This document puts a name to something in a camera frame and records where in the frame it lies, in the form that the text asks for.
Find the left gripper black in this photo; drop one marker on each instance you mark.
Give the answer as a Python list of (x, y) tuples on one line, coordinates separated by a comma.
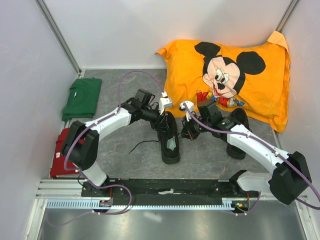
[(159, 120)]

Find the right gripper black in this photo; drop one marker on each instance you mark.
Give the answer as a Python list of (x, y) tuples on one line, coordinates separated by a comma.
[(187, 125)]

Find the black shoe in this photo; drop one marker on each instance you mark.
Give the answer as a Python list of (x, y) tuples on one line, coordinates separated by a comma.
[(234, 152), (169, 140)]

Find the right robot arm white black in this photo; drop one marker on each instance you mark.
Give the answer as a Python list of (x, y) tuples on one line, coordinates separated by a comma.
[(288, 174)]

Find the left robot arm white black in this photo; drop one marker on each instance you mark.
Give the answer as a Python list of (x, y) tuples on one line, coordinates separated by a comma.
[(82, 141)]

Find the green folded shirt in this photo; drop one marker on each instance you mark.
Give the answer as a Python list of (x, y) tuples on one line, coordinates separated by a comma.
[(83, 99)]

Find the orange Mickey Mouse pillow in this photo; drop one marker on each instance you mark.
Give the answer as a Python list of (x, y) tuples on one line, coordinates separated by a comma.
[(256, 79)]

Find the red folded shirt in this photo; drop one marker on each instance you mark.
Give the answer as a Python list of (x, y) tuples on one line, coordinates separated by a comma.
[(57, 168)]

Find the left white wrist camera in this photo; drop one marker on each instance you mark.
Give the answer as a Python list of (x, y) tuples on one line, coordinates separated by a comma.
[(164, 102)]

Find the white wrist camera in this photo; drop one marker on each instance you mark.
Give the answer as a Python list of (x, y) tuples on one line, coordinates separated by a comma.
[(187, 107), (164, 102)]

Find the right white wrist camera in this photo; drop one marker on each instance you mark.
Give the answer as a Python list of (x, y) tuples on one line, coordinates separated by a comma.
[(187, 107)]

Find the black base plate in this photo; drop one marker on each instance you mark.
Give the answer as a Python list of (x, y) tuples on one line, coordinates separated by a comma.
[(151, 187)]

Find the aluminium front rail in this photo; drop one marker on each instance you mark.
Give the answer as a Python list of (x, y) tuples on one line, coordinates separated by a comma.
[(69, 188)]

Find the grey slotted cable duct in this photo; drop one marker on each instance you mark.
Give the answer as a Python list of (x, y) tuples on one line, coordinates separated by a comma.
[(95, 204)]

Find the left aluminium frame post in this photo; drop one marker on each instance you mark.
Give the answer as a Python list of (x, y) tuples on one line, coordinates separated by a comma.
[(43, 7)]

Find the aluminium frame post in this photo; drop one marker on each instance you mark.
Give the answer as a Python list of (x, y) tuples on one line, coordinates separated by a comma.
[(43, 7), (287, 15)]

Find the right aluminium frame post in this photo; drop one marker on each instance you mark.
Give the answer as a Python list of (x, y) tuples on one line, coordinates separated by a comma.
[(287, 15)]

